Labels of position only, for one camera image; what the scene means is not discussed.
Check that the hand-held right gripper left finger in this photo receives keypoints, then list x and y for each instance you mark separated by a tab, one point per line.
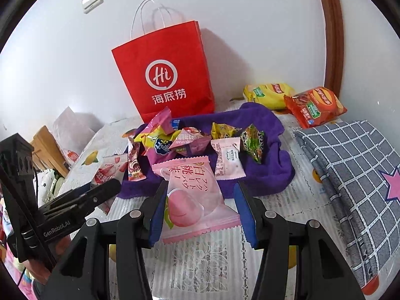
157	212

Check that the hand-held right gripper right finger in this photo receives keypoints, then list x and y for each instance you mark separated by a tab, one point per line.
247	215

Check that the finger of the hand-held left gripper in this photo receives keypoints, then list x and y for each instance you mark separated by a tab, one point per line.
81	211
100	190

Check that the pink strawberry snack packet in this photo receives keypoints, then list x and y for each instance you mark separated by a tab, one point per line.
107	170

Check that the pink peach snack packet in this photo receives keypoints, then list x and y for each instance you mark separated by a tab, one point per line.
190	190

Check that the pink mushroom snack packet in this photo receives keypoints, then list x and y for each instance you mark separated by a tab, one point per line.
134	162

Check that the pale pink snack packet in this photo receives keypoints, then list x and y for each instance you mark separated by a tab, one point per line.
226	159

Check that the green snack packet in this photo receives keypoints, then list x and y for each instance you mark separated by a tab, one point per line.
253	143

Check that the pink pyramid snack packet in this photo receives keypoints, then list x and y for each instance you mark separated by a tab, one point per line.
192	140

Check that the large pink snack bag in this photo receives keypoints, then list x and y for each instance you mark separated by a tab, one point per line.
156	131

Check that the yellow snack packet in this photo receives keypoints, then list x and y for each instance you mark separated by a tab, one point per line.
223	130

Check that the small blue snack packet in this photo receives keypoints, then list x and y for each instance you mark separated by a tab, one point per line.
176	124

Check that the person's left hand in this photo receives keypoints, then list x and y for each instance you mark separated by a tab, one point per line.
37	268

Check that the white dotted pillow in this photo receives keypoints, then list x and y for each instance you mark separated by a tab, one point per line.
47	182

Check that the fruit print tablecloth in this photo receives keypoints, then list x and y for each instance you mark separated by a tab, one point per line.
281	206

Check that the purple towel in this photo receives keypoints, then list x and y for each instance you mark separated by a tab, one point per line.
272	162

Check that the pink patterned cloth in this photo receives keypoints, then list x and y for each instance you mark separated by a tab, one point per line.
9	256

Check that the white plastic bag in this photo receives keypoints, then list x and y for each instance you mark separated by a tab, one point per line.
75	125

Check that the grey checked cloth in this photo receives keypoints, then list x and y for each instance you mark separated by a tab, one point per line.
343	168

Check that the yellow chips bag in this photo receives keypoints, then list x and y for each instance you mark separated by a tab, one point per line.
265	95

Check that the orange chips bag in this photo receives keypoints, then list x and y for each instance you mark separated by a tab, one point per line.
315	107

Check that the red paper bag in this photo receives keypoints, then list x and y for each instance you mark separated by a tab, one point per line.
168	68

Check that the white light switch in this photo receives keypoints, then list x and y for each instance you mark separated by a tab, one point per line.
92	0

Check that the brown wooden door frame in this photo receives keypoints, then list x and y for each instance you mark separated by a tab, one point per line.
332	37

